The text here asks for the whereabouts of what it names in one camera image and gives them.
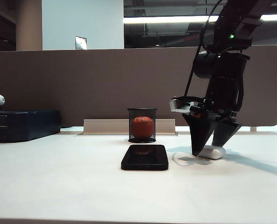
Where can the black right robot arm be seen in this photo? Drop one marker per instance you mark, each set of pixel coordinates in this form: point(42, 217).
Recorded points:
point(234, 18)

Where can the dark blue tool case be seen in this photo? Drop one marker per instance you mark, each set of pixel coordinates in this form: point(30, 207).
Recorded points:
point(23, 126)

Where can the white ceiling light strip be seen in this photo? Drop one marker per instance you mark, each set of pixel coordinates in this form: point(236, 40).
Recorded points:
point(164, 19)

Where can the orange ball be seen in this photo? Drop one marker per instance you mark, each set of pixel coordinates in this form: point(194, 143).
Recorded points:
point(142, 127)

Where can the brown fabric desk partition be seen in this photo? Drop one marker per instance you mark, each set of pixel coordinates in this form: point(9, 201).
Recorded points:
point(105, 77)

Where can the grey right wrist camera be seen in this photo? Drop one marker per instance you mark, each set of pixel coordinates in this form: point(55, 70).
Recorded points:
point(175, 105)

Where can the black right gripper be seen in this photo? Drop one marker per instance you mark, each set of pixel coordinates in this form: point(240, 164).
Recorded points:
point(224, 93)

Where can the black smartphone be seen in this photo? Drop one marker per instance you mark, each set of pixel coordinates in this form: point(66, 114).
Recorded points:
point(144, 158)

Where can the black mesh pen holder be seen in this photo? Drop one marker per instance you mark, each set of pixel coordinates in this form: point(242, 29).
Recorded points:
point(140, 140)

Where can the silver wall plate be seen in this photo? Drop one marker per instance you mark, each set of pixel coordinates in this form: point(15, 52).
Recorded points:
point(80, 43)

